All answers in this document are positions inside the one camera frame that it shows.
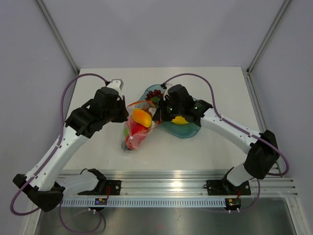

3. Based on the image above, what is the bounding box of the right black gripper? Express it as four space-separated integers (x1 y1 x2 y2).
153 97 184 122

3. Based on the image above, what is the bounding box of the orange yellow pepper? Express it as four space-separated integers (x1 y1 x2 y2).
132 109 152 128

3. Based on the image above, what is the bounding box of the green round vegetable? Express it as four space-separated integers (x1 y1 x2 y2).
124 127 129 136

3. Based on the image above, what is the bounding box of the clear orange zip top bag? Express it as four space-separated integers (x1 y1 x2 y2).
121 100 160 152

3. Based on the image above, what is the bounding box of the red apple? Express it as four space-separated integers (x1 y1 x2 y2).
127 117 148 136

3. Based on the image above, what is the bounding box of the orange red tomato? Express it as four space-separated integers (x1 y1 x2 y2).
125 134 146 150

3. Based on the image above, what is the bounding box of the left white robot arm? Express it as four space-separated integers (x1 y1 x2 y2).
13 84 129 212

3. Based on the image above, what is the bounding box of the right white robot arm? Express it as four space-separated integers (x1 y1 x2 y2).
153 84 279 195

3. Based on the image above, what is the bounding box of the teal plastic food tray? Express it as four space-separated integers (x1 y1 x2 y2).
139 84 201 139

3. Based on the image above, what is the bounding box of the green leaf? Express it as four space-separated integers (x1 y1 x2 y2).
149 96 160 105

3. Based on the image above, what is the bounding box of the yellow banana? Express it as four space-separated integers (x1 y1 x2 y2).
171 116 189 125

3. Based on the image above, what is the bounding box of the purple grape bunch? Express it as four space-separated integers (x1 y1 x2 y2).
145 90 163 100

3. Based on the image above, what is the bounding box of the left small circuit board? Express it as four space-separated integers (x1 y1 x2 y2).
94 198 108 206

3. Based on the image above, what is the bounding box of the small circuit board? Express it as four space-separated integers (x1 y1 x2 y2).
225 197 242 210
94 198 108 206

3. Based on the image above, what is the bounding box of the right small circuit board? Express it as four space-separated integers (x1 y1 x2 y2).
225 197 242 210

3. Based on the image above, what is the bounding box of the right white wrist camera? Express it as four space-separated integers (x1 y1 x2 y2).
163 85 171 101

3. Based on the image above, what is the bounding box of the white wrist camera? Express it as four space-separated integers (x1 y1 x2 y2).
106 79 124 93
163 85 171 101

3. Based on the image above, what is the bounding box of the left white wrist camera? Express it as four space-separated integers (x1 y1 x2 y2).
106 79 124 93

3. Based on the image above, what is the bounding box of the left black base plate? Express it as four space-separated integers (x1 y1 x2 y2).
78 179 122 196

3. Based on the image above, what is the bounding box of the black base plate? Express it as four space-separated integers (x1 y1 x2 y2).
203 179 251 196
78 179 122 196

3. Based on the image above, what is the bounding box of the aluminium mounting rail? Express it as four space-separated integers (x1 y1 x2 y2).
31 169 299 199

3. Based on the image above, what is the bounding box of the white slotted cable duct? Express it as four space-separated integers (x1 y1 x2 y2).
61 197 226 208

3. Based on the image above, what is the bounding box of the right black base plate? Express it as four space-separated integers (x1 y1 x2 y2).
203 179 251 196

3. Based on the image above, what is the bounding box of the left aluminium frame post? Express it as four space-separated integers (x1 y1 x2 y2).
34 0 80 75

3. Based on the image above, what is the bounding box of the aluminium frame post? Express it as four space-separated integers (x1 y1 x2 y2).
246 0 293 75
34 0 80 75

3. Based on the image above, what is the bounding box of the right aluminium frame post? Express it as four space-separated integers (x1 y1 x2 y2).
246 0 293 75

